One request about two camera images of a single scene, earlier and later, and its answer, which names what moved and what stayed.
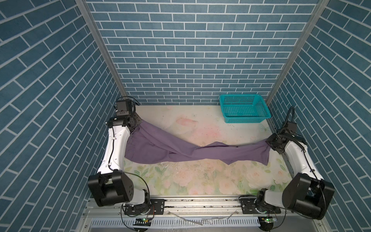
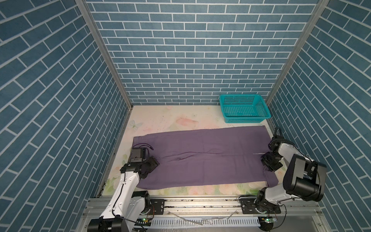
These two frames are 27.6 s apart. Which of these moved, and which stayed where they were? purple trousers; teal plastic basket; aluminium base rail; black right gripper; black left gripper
Moved: black right gripper; black left gripper; purple trousers
Stayed: teal plastic basket; aluminium base rail
